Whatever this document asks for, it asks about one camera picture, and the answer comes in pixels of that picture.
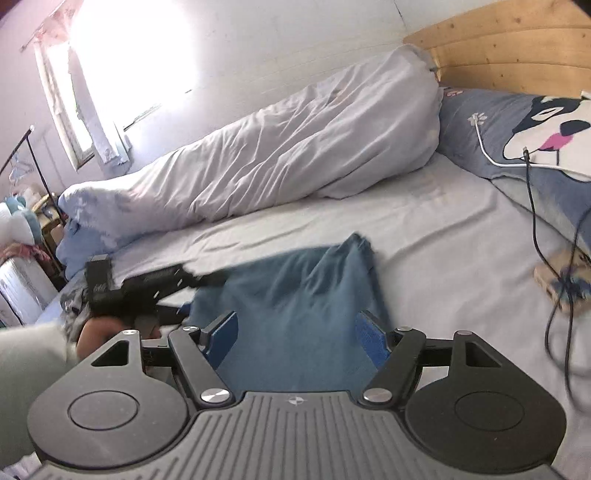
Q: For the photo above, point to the white duvet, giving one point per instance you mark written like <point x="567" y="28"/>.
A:
<point x="286" y="152"/>

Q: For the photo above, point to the wooden headboard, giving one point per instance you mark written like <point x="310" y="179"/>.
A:
<point x="503" y="50"/>

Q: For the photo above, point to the blue shirt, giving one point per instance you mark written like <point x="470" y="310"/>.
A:
<point x="295" y="314"/>

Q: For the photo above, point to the blue paw print pillow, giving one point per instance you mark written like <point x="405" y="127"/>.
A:
<point x="489" y="138"/>

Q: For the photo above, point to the black clothes rack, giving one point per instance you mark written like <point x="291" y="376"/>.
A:
<point x="39" y="170"/>

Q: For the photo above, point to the pink cloth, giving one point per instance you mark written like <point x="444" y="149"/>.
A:
<point x="23" y="253"/>

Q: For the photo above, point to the small cardboard box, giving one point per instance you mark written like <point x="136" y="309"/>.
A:
<point x="556" y="281"/>

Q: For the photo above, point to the wooden side table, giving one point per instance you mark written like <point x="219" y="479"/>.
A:
<point x="48" y="219"/>

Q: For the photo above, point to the white curtain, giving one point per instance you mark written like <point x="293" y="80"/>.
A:
<point x="99" y="120"/>

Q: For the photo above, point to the window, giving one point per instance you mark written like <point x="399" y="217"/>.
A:
<point x="129" y="55"/>

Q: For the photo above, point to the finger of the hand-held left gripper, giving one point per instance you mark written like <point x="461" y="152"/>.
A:
<point x="205" y="281"/>

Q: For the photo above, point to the grey patterned cloth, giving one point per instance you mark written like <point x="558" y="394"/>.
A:
<point x="74" y="309"/>

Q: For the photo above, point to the white and blue plush toy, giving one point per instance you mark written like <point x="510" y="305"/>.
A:
<point x="18" y="221"/>

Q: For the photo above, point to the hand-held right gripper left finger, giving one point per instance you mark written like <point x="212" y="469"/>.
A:
<point x="222" y="337"/>

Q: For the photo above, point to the clothes hanger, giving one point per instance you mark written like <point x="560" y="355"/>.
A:
<point x="19" y="171"/>

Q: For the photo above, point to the person's left hand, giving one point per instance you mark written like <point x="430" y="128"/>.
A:
<point x="97" y="337"/>

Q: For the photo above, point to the light blue blanket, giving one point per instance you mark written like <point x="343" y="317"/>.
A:
<point x="83" y="249"/>

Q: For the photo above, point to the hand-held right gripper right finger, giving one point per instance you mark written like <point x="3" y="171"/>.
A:
<point x="371" y="340"/>

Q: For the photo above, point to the white ribbed object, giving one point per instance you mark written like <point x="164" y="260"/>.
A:
<point x="23" y="290"/>

